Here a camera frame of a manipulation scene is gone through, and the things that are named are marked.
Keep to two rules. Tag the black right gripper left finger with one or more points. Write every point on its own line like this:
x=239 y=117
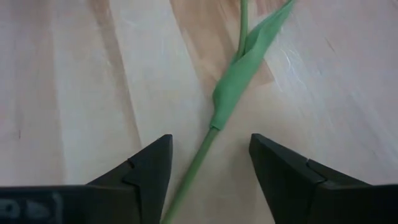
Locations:
x=140 y=193

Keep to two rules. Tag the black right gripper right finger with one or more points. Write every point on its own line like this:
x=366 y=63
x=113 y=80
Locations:
x=289 y=186

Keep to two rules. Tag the yellow red artificial tulip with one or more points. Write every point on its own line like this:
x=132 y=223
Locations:
x=230 y=90

